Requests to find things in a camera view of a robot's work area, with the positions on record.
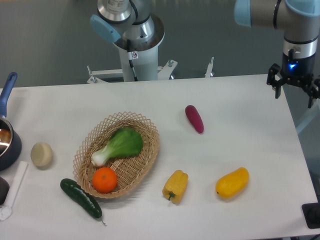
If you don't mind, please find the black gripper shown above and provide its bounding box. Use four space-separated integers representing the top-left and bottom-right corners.
266 53 320 109

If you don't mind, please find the yellow mango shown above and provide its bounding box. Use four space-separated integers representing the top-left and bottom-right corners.
215 167 250 199

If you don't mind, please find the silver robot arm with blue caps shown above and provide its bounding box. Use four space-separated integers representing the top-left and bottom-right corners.
90 0 320 106

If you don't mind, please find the purple sweet potato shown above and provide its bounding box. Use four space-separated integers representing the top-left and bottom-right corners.
185 105 204 134

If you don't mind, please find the black device at table edge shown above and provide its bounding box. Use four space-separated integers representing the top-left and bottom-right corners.
301 202 320 229

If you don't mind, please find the yellow bell pepper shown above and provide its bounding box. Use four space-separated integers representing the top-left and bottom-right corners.
162 169 189 204

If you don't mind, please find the green bok choy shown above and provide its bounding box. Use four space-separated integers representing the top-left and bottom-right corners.
91 127 144 167

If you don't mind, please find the woven wicker basket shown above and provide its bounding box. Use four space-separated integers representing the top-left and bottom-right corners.
73 112 160 199

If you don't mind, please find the orange fruit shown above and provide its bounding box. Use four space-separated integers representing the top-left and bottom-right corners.
92 167 118 194

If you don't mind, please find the dark green cucumber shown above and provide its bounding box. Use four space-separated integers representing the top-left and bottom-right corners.
60 178 107 226

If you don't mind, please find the dark grey round object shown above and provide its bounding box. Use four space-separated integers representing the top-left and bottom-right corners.
0 177 10 205

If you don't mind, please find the white plastic spatula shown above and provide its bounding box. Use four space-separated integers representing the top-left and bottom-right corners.
0 161 28 222

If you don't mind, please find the white metal base frame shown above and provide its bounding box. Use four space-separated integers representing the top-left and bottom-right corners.
86 56 215 84

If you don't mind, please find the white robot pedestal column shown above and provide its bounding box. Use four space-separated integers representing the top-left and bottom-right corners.
114 15 165 82

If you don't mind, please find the blue saucepan with handle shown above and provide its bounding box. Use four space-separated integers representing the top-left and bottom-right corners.
0 72 22 171

